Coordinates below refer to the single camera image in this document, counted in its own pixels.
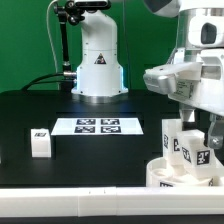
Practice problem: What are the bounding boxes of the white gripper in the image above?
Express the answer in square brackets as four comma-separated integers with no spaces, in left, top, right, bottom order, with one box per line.
[143,49,224,149]

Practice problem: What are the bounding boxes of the white round stool seat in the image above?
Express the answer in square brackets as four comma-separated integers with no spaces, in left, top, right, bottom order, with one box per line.
[146,157,224,187]

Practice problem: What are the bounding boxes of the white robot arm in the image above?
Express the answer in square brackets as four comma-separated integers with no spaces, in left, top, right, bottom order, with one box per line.
[72,0,224,149]

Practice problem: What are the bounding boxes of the white sheet with tags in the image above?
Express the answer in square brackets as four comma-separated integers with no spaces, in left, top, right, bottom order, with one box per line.
[51,118,143,136]

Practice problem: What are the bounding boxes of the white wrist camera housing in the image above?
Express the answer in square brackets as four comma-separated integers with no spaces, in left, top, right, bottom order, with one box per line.
[188,15,224,48]

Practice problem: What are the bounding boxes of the white front obstacle rail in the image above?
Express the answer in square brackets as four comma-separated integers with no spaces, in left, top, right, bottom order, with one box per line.
[0,187,224,218]

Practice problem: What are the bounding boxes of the black cables on table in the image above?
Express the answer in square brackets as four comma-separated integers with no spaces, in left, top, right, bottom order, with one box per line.
[21,72,78,92]

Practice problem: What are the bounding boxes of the black camera stand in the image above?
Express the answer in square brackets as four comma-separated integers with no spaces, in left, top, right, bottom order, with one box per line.
[53,0,86,79]

